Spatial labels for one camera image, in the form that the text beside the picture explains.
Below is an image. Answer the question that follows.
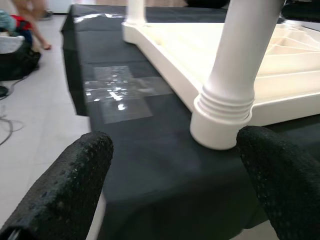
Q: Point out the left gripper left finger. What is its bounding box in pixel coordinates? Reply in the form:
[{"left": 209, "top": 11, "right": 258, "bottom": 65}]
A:
[{"left": 0, "top": 131, "right": 115, "bottom": 240}]

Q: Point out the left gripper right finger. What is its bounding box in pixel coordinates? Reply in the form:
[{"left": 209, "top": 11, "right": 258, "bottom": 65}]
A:
[{"left": 236, "top": 125, "right": 320, "bottom": 240}]

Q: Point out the white plastic table leg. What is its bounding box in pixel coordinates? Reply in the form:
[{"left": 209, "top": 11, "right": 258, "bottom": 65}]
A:
[
  {"left": 125, "top": 0, "right": 148, "bottom": 26},
  {"left": 194, "top": 0, "right": 286, "bottom": 120}
]

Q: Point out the white plastic children table top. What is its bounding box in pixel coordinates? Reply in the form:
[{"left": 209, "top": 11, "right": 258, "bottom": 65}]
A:
[{"left": 121, "top": 21, "right": 320, "bottom": 151}]

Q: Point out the clear tape cross patch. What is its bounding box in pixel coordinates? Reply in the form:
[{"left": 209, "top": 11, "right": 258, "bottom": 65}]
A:
[{"left": 83, "top": 65, "right": 175, "bottom": 125}]

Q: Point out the black open suitcase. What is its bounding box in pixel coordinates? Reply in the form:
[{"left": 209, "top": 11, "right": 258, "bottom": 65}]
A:
[{"left": 0, "top": 34, "right": 42, "bottom": 82}]

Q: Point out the person in red shirt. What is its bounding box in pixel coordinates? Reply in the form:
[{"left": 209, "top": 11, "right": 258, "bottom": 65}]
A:
[{"left": 14, "top": 0, "right": 53, "bottom": 51}]

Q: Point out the red cloth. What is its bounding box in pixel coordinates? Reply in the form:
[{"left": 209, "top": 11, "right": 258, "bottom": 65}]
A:
[{"left": 9, "top": 14, "right": 34, "bottom": 45}]

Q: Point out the teal cloth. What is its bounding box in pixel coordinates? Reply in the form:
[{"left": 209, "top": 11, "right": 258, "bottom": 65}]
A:
[{"left": 0, "top": 9, "right": 17, "bottom": 34}]

